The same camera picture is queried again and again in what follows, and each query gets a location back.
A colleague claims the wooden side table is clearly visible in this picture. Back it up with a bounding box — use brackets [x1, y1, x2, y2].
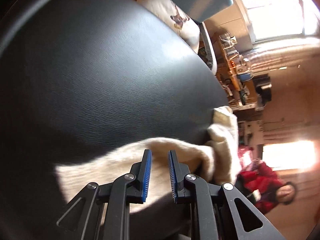
[215, 32, 258, 112]

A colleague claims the cream knitted sweater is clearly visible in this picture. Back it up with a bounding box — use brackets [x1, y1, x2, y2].
[55, 106, 243, 214]

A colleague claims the black leather ottoman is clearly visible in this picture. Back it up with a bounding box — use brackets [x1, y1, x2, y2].
[1, 0, 227, 239]

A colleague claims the patterned window curtain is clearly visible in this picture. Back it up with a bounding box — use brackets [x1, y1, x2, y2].
[242, 37, 319, 74]

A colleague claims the blue round container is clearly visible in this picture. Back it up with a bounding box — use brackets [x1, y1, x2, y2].
[237, 73, 254, 82]

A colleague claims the white deer print pillow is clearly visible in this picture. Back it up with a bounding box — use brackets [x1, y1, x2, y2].
[137, 0, 200, 53]

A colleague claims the person in red jacket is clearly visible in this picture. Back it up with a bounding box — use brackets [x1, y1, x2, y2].
[234, 146, 297, 215]

